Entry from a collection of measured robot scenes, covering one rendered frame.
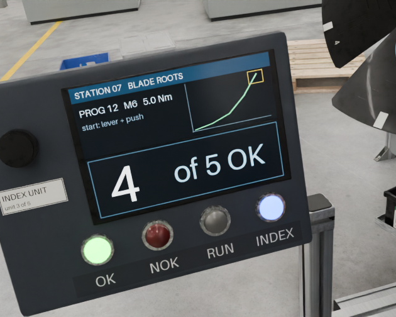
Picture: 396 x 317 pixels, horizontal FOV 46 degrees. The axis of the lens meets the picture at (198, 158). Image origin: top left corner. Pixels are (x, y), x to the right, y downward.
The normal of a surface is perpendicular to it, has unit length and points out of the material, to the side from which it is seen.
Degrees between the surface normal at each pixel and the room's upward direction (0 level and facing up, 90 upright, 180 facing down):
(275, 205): 71
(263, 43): 75
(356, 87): 53
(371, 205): 0
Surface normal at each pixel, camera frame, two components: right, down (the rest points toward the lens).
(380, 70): -0.47, -0.18
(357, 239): -0.12, -0.88
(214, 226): 0.14, 0.25
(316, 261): 0.24, 0.44
